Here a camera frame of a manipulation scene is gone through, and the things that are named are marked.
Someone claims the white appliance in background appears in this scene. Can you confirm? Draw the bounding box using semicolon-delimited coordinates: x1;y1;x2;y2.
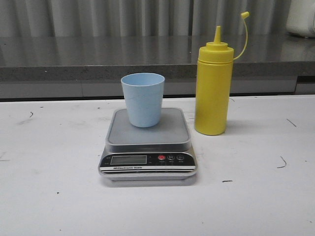
286;0;315;38

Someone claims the light blue plastic cup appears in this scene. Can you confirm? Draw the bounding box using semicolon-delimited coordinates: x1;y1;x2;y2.
121;73;165;128

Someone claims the yellow squeeze bottle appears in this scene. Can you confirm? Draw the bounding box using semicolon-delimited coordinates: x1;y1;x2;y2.
194;11;250;136

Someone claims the grey stone counter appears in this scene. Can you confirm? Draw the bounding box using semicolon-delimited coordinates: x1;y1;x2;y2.
0;34;315;101

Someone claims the silver digital kitchen scale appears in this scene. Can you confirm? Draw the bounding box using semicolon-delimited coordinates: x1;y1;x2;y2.
98;108;198;181

